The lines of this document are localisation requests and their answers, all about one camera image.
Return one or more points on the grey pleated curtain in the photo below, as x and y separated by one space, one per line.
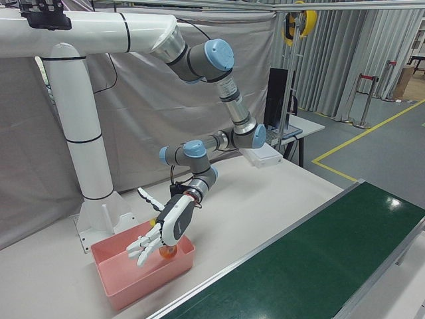
348 60

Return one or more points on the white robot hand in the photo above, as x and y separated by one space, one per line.
177 219

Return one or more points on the aluminium post with hooks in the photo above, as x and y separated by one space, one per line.
288 86

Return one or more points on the white side table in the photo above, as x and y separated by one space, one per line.
308 124

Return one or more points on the black head camera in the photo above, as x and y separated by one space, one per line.
46 16

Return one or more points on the pink plastic basket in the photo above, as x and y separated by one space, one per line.
133 282

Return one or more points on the flat white box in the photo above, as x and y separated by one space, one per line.
265 157

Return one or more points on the black monitor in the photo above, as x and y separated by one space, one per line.
275 96

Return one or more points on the silver stanchion post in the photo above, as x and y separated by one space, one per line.
367 99
391 79

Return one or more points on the green conveyor belt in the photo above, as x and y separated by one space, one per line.
299 259

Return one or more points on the grey cloth backdrop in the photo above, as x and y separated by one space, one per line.
149 109

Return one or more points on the open laptop on side table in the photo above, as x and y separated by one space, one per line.
292 131

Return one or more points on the orange drink bottle yellow cap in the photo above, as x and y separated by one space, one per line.
167 252

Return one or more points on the brown cardboard box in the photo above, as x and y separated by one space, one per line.
403 83

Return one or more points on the aluminium frame beam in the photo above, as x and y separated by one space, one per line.
232 4

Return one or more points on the white robot torso column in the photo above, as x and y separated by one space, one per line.
83 116

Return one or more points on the UR5e robot arm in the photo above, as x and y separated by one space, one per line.
239 109

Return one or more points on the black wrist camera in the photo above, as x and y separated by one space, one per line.
176 189

